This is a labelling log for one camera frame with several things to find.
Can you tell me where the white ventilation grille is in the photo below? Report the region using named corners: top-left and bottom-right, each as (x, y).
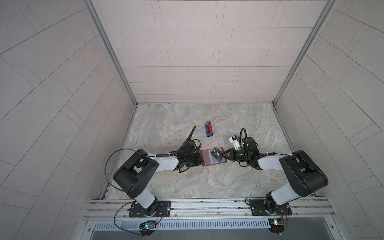
top-left (94, 219), bottom-right (271, 232)

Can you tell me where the left green circuit board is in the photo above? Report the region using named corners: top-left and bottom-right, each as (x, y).
top-left (139, 221), bottom-right (157, 231)

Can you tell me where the red credit card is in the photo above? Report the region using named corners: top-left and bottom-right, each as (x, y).
top-left (207, 122), bottom-right (214, 135)

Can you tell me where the left black cable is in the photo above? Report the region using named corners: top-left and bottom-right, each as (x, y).
top-left (104, 148), bottom-right (142, 193)

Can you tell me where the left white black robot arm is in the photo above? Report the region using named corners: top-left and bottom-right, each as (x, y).
top-left (113, 140), bottom-right (203, 217)

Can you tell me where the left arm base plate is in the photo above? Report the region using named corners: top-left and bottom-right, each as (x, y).
top-left (129, 200), bottom-right (172, 218)

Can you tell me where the red card holder wallet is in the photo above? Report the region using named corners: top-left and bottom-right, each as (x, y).
top-left (200, 149), bottom-right (228, 167)

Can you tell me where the black VIP card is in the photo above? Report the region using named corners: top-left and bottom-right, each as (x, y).
top-left (211, 147), bottom-right (224, 162)

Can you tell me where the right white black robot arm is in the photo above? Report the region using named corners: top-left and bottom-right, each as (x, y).
top-left (212, 136), bottom-right (329, 216)

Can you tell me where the right circuit board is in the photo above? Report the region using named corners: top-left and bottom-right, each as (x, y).
top-left (268, 219), bottom-right (286, 234)

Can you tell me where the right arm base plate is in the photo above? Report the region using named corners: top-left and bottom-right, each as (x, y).
top-left (245, 199), bottom-right (292, 216)

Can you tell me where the aluminium mounting rail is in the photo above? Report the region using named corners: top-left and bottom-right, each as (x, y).
top-left (80, 197), bottom-right (335, 221)

